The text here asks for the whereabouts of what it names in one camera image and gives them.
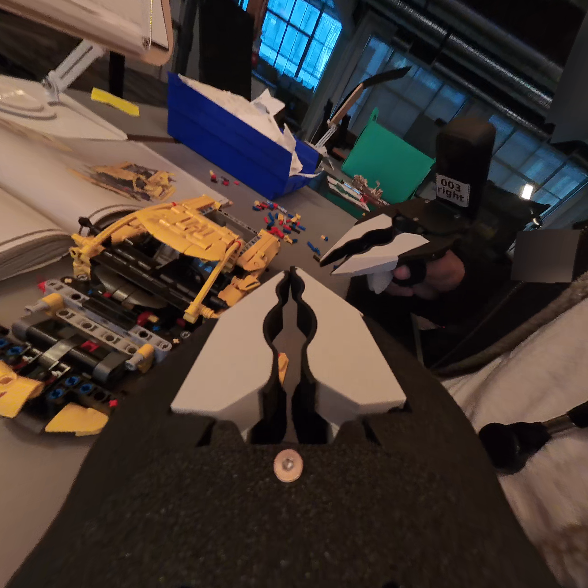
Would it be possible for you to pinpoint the white document stand with sheet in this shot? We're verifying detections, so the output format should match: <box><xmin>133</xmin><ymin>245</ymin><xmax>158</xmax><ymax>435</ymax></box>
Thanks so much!
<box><xmin>0</xmin><ymin>0</ymin><xmax>175</xmax><ymax>141</ymax></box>

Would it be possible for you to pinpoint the grey desk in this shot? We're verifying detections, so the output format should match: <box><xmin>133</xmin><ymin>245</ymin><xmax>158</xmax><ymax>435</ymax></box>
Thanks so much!
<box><xmin>0</xmin><ymin>87</ymin><xmax>368</xmax><ymax>588</ymax></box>

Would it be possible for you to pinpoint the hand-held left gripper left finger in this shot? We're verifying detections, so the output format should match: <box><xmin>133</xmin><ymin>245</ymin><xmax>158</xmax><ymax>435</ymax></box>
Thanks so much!
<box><xmin>170</xmin><ymin>270</ymin><xmax>291</xmax><ymax>444</ymax></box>

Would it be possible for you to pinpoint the white garment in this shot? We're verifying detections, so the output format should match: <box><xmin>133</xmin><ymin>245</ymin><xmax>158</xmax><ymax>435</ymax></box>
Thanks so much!
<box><xmin>441</xmin><ymin>299</ymin><xmax>588</xmax><ymax>588</ymax></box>

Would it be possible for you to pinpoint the green board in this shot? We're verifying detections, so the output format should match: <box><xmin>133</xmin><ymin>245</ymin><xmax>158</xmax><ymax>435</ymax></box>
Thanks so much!
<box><xmin>341</xmin><ymin>108</ymin><xmax>437</xmax><ymax>206</ymax></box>

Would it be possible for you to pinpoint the blue plastic bin with papers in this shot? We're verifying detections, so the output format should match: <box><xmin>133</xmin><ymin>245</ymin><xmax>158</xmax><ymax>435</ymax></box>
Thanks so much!
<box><xmin>177</xmin><ymin>73</ymin><xmax>319</xmax><ymax>178</ymax></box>

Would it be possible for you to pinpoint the yellow sticky note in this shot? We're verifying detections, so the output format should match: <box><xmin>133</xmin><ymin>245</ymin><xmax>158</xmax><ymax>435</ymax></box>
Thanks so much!
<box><xmin>90</xmin><ymin>87</ymin><xmax>140</xmax><ymax>117</ymax></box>

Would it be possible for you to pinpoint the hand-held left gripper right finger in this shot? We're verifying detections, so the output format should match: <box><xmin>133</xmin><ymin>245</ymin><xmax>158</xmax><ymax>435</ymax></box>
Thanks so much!
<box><xmin>292</xmin><ymin>266</ymin><xmax>408</xmax><ymax>433</ymax></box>

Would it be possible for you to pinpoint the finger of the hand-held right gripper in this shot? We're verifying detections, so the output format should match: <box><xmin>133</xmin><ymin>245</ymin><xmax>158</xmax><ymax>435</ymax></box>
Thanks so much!
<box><xmin>331</xmin><ymin>231</ymin><xmax>430</xmax><ymax>276</ymax></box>
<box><xmin>319</xmin><ymin>213</ymin><xmax>394</xmax><ymax>267</ymax></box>

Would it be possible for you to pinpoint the yellow brick car model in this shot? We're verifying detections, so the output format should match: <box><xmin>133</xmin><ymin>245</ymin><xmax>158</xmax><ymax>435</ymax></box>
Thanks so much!
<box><xmin>0</xmin><ymin>195</ymin><xmax>282</xmax><ymax>437</ymax></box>

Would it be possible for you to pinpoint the black cord toggle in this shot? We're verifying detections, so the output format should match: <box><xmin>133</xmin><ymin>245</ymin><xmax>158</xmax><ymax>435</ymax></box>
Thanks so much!
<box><xmin>478</xmin><ymin>409</ymin><xmax>588</xmax><ymax>475</ymax></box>

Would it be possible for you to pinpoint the pile of red blue pins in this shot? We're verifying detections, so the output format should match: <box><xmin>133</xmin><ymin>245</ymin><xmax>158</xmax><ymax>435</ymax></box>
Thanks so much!
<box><xmin>208</xmin><ymin>169</ymin><xmax>330</xmax><ymax>259</ymax></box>

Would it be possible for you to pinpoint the person's right forearm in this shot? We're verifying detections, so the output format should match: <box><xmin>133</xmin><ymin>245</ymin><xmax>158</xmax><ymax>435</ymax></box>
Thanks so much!
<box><xmin>441</xmin><ymin>230</ymin><xmax>514</xmax><ymax>322</ymax></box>

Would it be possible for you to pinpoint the silver ventilation duct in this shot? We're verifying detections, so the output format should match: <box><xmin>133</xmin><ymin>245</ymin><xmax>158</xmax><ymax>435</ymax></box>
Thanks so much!
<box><xmin>381</xmin><ymin>0</ymin><xmax>567</xmax><ymax>109</ymax></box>

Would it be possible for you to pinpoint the person's right hand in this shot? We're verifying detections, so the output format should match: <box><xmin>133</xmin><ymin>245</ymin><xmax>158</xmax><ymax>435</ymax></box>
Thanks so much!
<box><xmin>388</xmin><ymin>250</ymin><xmax>467</xmax><ymax>299</ymax></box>

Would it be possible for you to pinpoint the blue lit window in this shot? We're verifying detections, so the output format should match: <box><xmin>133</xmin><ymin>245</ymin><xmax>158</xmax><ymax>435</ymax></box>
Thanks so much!
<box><xmin>256</xmin><ymin>0</ymin><xmax>344</xmax><ymax>91</ymax></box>

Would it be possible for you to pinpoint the open instruction booklet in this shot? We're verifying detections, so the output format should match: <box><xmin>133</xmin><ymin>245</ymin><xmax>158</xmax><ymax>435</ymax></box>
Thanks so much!
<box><xmin>0</xmin><ymin>124</ymin><xmax>230</xmax><ymax>282</ymax></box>

